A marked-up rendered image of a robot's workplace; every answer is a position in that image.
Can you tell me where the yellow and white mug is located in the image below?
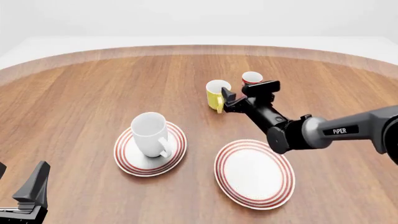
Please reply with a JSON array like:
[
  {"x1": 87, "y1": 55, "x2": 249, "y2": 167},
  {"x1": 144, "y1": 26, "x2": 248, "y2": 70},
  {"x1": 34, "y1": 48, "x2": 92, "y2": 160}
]
[{"x1": 205, "y1": 79, "x2": 233, "y2": 114}]

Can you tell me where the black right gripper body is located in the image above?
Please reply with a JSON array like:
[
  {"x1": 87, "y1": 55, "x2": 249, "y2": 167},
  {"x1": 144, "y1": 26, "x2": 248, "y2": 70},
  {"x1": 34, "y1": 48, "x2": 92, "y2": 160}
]
[{"x1": 223, "y1": 96, "x2": 251, "y2": 116}]

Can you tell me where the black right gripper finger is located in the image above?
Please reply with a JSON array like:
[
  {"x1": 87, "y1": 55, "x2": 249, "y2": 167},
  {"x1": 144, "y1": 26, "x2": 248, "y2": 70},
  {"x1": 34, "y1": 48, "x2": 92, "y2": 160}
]
[{"x1": 221, "y1": 86, "x2": 238, "y2": 106}]

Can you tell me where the red and white mug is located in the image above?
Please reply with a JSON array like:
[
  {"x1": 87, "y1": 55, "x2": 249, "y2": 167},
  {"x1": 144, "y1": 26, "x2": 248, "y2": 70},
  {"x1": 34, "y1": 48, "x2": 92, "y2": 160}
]
[{"x1": 241, "y1": 71, "x2": 264, "y2": 86}]

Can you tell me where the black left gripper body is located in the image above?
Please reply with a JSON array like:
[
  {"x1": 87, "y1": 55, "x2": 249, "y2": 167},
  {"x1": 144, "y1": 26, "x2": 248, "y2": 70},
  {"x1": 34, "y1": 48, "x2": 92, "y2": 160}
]
[{"x1": 0, "y1": 201, "x2": 49, "y2": 224}]

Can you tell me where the white plate with red rings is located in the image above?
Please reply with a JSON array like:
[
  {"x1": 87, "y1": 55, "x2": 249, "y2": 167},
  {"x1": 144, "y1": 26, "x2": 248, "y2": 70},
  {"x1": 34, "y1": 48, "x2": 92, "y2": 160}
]
[
  {"x1": 113, "y1": 120, "x2": 188, "y2": 177},
  {"x1": 214, "y1": 139, "x2": 296, "y2": 211}
]

